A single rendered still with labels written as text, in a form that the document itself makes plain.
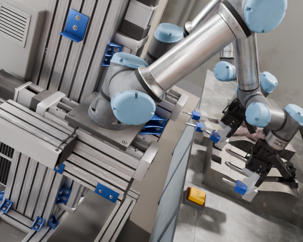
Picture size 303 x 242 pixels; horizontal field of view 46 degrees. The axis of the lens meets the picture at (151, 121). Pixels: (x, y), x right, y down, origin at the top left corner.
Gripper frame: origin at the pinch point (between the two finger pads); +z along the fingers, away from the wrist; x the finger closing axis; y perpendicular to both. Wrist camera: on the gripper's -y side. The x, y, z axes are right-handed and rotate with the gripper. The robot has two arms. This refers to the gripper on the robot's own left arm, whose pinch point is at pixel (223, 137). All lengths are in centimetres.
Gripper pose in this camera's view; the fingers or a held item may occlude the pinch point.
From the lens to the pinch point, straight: 164.0
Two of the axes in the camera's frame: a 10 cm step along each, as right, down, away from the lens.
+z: -4.5, 6.5, 6.1
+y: -8.5, -5.1, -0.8
